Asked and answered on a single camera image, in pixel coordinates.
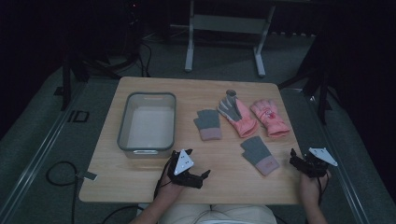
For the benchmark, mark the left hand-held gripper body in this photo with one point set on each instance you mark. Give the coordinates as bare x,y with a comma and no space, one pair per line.
183,162

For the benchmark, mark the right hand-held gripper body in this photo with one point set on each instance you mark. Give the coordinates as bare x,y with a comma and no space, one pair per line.
313,166

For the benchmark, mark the grey knit glove pink cuff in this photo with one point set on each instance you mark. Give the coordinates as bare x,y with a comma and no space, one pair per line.
208,123
258,154

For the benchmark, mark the grey plastic bin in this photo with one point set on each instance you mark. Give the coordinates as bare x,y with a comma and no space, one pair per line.
149,124

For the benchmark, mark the pink ski glove grey palm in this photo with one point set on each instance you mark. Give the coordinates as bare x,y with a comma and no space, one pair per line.
239,116

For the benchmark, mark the person's right hand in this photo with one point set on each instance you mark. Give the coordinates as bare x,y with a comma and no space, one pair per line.
311,188

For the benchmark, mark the person's left hand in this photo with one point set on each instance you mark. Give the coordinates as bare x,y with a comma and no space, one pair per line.
169,189

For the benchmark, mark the person's beige trousers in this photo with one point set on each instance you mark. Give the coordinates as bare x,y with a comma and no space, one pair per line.
218,214

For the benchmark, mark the pink ski glove red print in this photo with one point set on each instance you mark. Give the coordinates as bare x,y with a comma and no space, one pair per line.
269,118

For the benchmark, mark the black stand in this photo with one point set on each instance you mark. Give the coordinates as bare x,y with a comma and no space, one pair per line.
67,77
322,93

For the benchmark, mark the grey table grommet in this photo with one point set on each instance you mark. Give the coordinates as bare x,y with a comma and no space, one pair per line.
231,91

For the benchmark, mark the metal table clip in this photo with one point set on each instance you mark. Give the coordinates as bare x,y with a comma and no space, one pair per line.
88,175

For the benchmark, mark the metal floor rail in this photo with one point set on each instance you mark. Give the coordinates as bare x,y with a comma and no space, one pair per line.
37,155
339,174

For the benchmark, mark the white desk frame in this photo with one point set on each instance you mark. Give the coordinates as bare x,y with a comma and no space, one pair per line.
229,23

